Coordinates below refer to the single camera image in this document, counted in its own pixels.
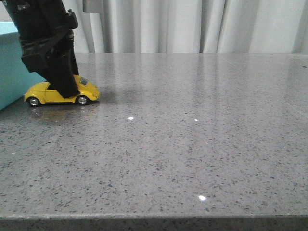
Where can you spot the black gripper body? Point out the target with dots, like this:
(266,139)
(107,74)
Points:
(44,26)

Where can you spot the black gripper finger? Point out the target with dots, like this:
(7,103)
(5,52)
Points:
(60,73)
(74,66)

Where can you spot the yellow toy beetle car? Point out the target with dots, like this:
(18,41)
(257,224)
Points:
(43,93)

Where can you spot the turquoise blue box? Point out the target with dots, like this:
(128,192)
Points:
(15,79)

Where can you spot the white pleated curtain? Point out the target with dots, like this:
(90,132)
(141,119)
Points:
(190,26)

